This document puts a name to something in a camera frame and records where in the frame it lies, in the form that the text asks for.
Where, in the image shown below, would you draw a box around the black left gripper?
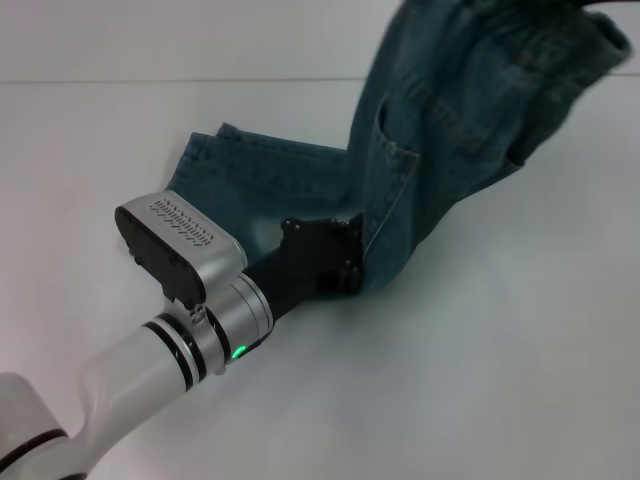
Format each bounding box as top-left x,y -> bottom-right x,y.
243,211 -> 370,322

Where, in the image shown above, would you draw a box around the blue washed denim shorts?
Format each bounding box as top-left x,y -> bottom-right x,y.
168,0 -> 632,295

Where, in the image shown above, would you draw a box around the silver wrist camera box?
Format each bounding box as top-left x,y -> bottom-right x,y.
114,190 -> 249,315

